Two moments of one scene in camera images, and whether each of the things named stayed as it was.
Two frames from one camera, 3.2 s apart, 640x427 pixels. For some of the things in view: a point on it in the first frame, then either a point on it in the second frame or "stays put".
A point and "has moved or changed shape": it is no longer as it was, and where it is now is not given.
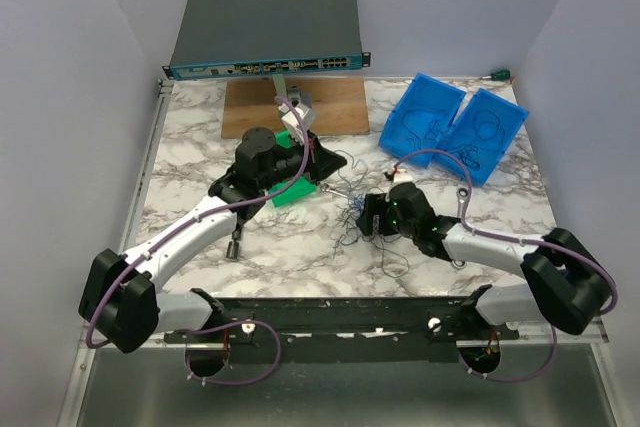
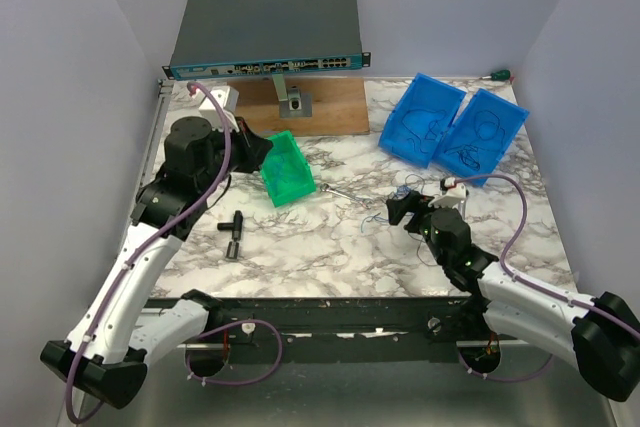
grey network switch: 265,29 stays put
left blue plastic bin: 419,117 stays put
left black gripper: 322,161 → 253,146
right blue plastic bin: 482,132 stays put
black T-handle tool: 233,247 stays put
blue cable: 387,246 has moved or changed shape
